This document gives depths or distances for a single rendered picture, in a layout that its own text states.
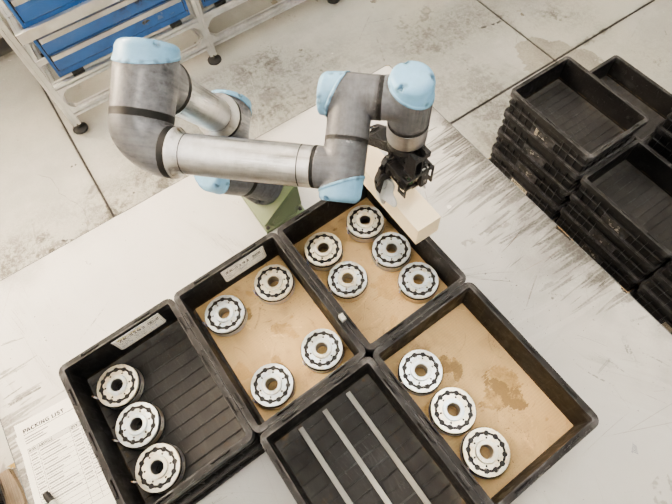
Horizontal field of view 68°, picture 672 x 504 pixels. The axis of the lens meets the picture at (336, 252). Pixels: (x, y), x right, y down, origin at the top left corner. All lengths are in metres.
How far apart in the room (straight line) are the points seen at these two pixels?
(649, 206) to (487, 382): 1.17
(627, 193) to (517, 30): 1.41
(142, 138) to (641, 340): 1.31
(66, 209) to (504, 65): 2.41
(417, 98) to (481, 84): 2.10
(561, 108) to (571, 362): 1.10
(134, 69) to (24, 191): 2.08
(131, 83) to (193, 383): 0.70
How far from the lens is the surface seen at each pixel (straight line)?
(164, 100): 0.99
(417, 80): 0.83
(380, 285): 1.30
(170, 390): 1.32
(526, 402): 1.27
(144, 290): 1.58
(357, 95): 0.85
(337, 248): 1.32
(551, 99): 2.23
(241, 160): 0.88
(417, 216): 1.07
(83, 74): 2.89
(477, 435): 1.21
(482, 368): 1.27
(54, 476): 1.55
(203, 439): 1.27
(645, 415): 1.51
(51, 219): 2.82
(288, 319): 1.29
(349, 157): 0.84
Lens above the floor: 2.03
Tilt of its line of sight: 63 degrees down
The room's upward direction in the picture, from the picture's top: 8 degrees counter-clockwise
